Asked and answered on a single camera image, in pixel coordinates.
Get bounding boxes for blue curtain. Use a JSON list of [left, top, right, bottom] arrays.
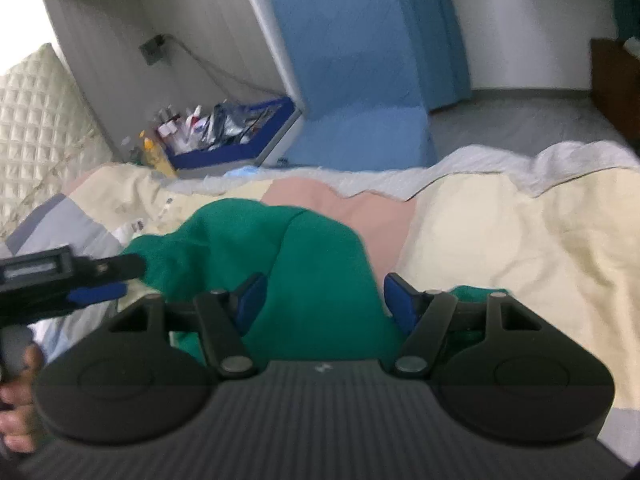
[[392, 0, 473, 113]]

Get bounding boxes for brown wooden nightstand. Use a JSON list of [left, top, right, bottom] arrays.
[[589, 37, 640, 148]]

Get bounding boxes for silver foil bag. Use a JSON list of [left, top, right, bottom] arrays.
[[202, 102, 266, 148]]

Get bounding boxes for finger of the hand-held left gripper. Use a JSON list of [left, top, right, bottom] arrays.
[[90, 253, 147, 281], [67, 282, 128, 307]]

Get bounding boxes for green hoodie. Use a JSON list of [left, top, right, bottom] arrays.
[[122, 199, 508, 368]]

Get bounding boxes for cluster of toiletry bottles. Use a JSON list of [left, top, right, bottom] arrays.
[[157, 105, 211, 153]]

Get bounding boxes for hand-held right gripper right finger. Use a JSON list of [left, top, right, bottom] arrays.
[[382, 272, 546, 380]]

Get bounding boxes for yellow bottle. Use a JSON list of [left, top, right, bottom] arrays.
[[142, 132, 178, 178]]

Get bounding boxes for cream quilted headboard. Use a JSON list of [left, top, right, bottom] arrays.
[[0, 42, 118, 241]]

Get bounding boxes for person's left hand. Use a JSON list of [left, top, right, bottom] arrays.
[[0, 342, 48, 456]]

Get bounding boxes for blue folding mattress pad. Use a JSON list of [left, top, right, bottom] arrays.
[[266, 0, 437, 170]]

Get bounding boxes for blue storage box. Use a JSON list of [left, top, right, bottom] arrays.
[[159, 96, 303, 171]]

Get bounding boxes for black wall socket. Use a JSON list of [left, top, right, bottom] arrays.
[[139, 34, 168, 66]]

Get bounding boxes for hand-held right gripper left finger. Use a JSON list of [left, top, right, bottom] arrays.
[[107, 272, 268, 380]]

